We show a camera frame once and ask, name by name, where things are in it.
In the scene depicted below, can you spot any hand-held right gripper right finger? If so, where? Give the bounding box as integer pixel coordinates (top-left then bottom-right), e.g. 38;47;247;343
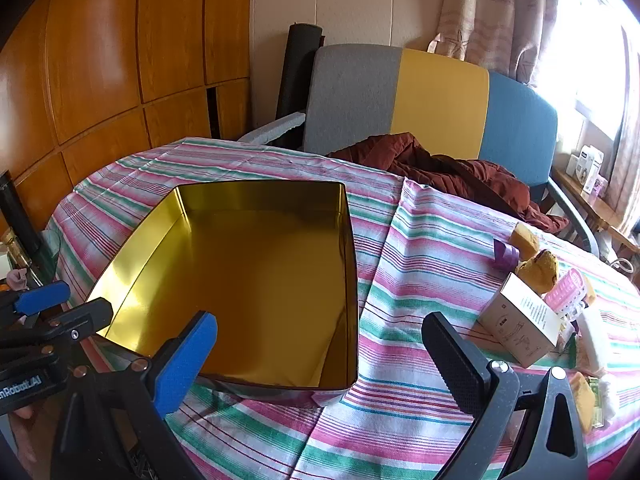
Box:
421;311;588;480

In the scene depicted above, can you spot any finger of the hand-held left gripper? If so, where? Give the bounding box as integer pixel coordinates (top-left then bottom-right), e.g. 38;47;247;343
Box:
0;298;114;361
0;281;71;318

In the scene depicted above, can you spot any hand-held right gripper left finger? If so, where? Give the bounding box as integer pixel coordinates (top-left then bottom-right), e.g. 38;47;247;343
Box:
50;311;218;480

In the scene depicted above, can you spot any white cardboard box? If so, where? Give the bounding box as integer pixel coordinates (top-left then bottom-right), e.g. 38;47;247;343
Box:
477;272;563;367

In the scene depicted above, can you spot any gold metal tin box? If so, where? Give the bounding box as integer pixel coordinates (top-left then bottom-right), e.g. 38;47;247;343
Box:
85;180;360;406

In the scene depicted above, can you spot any purple satin pouch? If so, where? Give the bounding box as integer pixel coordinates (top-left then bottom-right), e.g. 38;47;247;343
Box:
492;237;522;273

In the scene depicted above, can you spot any yellow printed pouch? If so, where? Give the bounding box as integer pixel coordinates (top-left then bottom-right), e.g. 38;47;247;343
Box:
515;250;560;293

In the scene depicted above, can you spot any pink hair roller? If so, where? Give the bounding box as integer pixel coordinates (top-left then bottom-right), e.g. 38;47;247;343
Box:
544;269;586;318

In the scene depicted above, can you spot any white plastic bottle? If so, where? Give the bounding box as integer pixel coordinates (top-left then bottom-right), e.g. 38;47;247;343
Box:
577;307;608;377

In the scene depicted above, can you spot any white wrapper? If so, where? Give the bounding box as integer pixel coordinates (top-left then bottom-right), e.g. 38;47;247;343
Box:
598;377;622;422

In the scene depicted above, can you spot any person's left hand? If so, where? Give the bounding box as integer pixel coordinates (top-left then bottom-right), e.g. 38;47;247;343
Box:
10;404;56;466

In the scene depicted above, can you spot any striped tablecloth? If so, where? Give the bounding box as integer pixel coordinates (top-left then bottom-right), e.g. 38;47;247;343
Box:
50;137;640;480

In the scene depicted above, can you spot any maroon jacket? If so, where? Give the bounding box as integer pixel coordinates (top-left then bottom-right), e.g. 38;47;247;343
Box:
325;132;571;233

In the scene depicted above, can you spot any wooden side shelf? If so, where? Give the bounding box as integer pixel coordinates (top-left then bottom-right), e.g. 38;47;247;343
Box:
552;165;640;256

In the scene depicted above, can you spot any white carton with picture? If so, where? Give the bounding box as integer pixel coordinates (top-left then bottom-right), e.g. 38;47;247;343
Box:
581;145;608;193

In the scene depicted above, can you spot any wooden wardrobe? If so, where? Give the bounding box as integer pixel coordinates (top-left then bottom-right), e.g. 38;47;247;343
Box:
0;0;253;241

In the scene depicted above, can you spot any patterned beige curtain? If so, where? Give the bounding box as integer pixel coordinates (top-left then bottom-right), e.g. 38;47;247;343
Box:
427;0;561;86
605;25;640;236

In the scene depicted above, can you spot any grey yellow blue chair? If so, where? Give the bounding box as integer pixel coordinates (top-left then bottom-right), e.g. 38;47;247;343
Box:
237;44;601;261

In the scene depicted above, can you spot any black rolled mat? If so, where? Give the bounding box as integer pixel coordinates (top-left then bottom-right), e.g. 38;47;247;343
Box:
276;22;323;123

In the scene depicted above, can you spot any window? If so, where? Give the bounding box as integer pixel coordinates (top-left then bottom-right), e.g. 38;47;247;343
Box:
530;0;640;136

